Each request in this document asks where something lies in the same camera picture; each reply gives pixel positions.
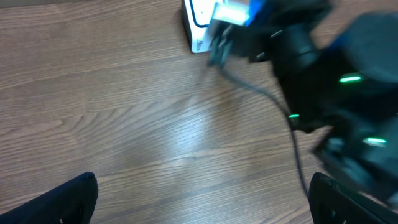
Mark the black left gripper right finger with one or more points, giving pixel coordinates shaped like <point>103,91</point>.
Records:
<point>332,203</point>

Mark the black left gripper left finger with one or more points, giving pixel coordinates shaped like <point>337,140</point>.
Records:
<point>72,202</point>

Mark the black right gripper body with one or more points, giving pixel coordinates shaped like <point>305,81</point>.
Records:
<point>249,41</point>

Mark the teal snack packet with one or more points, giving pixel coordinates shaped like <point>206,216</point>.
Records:
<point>236,12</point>

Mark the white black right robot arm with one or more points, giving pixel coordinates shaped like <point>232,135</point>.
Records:
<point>350,85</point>

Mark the white barcode scanner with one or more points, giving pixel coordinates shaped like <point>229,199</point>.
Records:
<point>196,17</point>

